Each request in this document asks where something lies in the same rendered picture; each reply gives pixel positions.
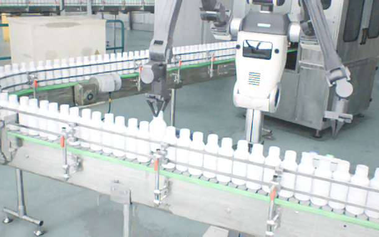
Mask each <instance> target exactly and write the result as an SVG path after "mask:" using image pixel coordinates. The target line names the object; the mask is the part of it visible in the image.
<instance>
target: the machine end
mask: <svg viewBox="0 0 379 237"><path fill-rule="evenodd" d="M320 2H321V6H322V8H323V12H324V16H325V18H326V21H327V23H328V26H329V30H330V33H331V37H332V40H333V43H334V46H335V50H336V52H337V54H338V56H339V57H340V58H341V62H342V64H343V66H344V67H347V68H348V70H349V73H350V76H349V78H350V81H348V83H350V84H351V86H352V87H353V91H352V93H351V95H350V101H349V104H348V111H347V114H348V115H352V116H354V115H355V116H356V117H364V115H362V114H361V112H362V111H365V110H368V108H369V107H370V102H372V98H371V94H372V90H373V84H374V80H375V73H376V70H378V66H377V63H378V60H379V0H320ZM300 10H301V3H300V0H283V1H282V4H281V5H280V6H274V7H273V11H274V12H275V13H287V14H288V17H289V18H290V20H291V22H292V23H298V19H297V14H298V13H300ZM294 44H299V46H296V47H291V48H297V47H298V55H297V61H296V63H295V64H291V65H288V66H284V69H283V73H282V75H281V79H280V81H279V83H280V85H281V96H280V100H279V105H278V109H277V110H276V111H275V112H274V113H269V112H264V115H268V116H271V117H275V118H278V119H282V120H286V121H290V122H293V123H296V124H300V125H304V126H307V127H311V128H314V129H316V133H315V134H312V137H313V138H316V139H321V138H322V135H320V134H319V133H318V132H319V130H323V129H325V128H327V127H330V126H331V121H330V118H325V117H324V116H325V114H324V111H329V112H331V110H332V106H333V99H334V95H335V89H336V86H334V87H331V88H329V86H328V83H327V81H326V78H325V76H324V74H326V73H325V71H324V69H323V64H322V56H321V50H320V48H319V49H318V50H312V49H306V48H302V47H301V43H298V42H295V43H294Z"/></svg>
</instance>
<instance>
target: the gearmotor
mask: <svg viewBox="0 0 379 237"><path fill-rule="evenodd" d="M121 86H122V81H121V78H120V77H119V75H117V74H116V73H114V74H108V75H97V76H92V77H91V78H90V79H89V80H88V82H81V83H77V84H75V103H76V107H79V106H80V105H82V106H87V105H93V104H96V94H98V93H105V92H108V94H109V110H108V113H109V112H110V104H111V94H112V91H115V90H119V89H120V88H121Z"/></svg>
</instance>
